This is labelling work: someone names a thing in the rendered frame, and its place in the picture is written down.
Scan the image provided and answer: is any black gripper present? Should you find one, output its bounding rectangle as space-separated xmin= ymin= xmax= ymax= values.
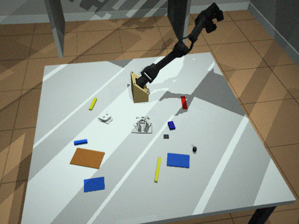
xmin=212 ymin=10 xmax=224 ymax=22

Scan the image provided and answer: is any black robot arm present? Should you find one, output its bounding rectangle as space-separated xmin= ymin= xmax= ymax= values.
xmin=135 ymin=2 xmax=220 ymax=88

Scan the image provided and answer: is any red rectangular block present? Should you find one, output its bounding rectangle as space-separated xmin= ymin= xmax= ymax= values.
xmin=181 ymin=96 xmax=187 ymax=109

